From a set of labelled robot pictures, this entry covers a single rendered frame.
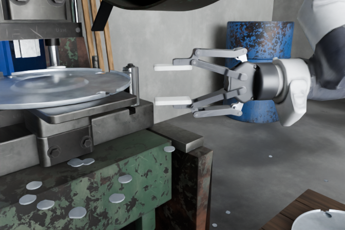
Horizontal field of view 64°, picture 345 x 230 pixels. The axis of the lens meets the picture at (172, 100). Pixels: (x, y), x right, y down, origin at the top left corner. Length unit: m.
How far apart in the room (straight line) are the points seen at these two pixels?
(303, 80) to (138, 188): 0.38
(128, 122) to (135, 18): 1.65
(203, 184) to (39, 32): 0.46
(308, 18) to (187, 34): 2.08
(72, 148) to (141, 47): 1.78
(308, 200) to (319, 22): 0.61
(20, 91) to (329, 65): 0.52
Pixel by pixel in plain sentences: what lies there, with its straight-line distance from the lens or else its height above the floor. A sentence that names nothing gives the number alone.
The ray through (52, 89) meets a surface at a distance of 0.50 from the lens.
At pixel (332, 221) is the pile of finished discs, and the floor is 0.36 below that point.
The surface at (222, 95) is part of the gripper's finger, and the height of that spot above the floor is 0.76.
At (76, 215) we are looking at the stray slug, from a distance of 0.42.
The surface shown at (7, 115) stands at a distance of 0.60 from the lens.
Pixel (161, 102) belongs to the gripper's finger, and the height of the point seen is 0.75.
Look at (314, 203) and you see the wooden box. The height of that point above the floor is 0.35.
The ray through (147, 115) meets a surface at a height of 0.68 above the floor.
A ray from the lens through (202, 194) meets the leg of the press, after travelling 0.65.
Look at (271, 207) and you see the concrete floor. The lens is 1.56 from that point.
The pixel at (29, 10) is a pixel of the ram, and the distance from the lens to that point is 0.55.
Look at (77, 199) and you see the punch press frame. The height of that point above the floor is 0.61.
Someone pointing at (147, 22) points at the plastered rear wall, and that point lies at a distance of 2.30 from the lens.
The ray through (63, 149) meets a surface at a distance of 0.54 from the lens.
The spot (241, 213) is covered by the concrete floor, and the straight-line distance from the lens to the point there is 1.48.
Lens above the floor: 0.90
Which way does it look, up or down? 16 degrees down
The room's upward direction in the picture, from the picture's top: straight up
